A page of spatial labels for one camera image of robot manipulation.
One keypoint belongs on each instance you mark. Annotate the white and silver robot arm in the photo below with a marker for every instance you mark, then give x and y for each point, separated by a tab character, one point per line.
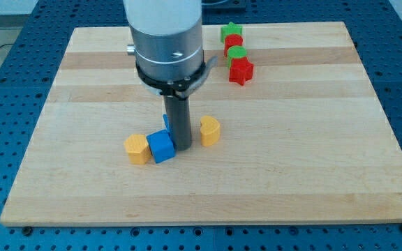
167	35

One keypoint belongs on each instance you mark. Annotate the yellow heart block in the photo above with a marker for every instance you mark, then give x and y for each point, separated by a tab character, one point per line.
210	130

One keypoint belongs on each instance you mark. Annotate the blue triangle block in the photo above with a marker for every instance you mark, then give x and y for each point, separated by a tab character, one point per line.
167	125

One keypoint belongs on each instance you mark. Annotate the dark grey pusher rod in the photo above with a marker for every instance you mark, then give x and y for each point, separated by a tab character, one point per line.
179	122

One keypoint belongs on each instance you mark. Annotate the blue cube block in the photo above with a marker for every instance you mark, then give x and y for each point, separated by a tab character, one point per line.
161	145

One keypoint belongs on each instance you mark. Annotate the yellow pentagon block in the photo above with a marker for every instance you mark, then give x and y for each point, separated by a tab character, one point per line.
137	148

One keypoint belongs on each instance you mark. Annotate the red star block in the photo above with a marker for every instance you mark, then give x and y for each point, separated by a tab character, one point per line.
241	70

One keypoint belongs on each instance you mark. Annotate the green cylinder block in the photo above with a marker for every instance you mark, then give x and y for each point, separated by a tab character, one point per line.
235	52

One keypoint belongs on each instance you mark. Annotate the red cylinder block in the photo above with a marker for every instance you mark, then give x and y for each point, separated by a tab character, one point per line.
231	40

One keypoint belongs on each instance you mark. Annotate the green star block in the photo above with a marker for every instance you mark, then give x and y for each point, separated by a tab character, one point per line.
229	29

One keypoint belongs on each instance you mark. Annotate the wooden board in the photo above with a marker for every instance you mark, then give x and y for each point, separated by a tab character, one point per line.
305	142

